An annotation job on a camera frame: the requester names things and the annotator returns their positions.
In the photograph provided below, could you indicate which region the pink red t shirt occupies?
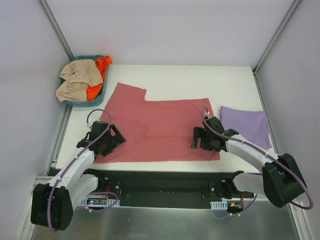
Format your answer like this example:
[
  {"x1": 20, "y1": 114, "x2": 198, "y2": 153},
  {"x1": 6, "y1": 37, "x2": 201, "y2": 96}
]
[{"x1": 95, "y1": 83, "x2": 220, "y2": 164}]

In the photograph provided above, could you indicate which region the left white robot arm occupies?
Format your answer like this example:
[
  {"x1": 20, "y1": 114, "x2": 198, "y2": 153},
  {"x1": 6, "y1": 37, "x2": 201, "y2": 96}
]
[{"x1": 30, "y1": 120, "x2": 126, "y2": 231}]

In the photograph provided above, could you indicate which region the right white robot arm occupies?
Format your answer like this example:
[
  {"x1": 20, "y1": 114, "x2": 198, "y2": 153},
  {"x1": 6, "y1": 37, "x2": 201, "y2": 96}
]
[{"x1": 191, "y1": 117, "x2": 308, "y2": 208}]

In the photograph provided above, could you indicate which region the teal plastic basket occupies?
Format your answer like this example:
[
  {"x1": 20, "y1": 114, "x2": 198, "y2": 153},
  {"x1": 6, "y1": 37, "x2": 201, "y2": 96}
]
[{"x1": 62, "y1": 55, "x2": 109, "y2": 108}]

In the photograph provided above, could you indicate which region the folded purple t shirt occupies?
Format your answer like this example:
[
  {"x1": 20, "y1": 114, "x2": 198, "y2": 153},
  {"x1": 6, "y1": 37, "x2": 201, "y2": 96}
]
[{"x1": 220, "y1": 106, "x2": 272, "y2": 150}]

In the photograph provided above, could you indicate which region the orange t shirt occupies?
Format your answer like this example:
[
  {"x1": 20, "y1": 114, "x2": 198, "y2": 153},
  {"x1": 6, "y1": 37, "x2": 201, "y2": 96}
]
[{"x1": 86, "y1": 55, "x2": 113, "y2": 101}]

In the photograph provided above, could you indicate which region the beige t shirt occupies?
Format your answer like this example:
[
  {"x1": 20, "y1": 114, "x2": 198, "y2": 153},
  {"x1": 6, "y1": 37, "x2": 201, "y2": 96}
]
[{"x1": 56, "y1": 59, "x2": 103, "y2": 102}]

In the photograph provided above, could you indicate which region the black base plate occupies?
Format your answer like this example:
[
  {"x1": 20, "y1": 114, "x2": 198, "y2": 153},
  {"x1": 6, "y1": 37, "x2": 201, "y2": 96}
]
[{"x1": 85, "y1": 169, "x2": 254, "y2": 209}]

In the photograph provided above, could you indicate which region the left white cable duct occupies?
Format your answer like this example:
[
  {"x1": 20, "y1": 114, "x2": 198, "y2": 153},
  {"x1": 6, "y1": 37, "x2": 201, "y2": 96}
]
[{"x1": 78, "y1": 197, "x2": 120, "y2": 208}]

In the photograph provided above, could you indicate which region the white cable duct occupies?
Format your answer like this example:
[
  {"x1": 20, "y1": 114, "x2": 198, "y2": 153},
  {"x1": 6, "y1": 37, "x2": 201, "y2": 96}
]
[
  {"x1": 78, "y1": 197, "x2": 120, "y2": 208},
  {"x1": 210, "y1": 200, "x2": 228, "y2": 211}
]

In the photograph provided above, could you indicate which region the right white cable duct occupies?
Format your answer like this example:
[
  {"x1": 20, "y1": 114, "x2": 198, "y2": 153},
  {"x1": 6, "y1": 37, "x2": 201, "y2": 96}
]
[{"x1": 210, "y1": 200, "x2": 228, "y2": 211}]

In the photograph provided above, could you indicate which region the aluminium front rail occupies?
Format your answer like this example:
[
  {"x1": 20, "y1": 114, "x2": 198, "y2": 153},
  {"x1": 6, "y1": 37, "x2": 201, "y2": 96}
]
[{"x1": 31, "y1": 175, "x2": 303, "y2": 201}]

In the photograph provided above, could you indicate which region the left aluminium frame post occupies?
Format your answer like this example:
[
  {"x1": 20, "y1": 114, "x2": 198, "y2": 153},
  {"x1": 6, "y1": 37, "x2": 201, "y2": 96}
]
[{"x1": 38, "y1": 0, "x2": 74, "y2": 60}]

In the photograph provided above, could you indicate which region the aluminium frame post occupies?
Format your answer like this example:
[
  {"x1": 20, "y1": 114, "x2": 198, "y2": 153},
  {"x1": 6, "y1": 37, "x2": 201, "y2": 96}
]
[
  {"x1": 38, "y1": 0, "x2": 74, "y2": 60},
  {"x1": 252, "y1": 0, "x2": 303, "y2": 76}
]

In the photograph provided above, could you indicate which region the right aluminium frame post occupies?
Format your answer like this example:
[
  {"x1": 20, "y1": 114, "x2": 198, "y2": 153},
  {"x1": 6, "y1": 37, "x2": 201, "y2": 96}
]
[{"x1": 252, "y1": 0, "x2": 303, "y2": 76}]

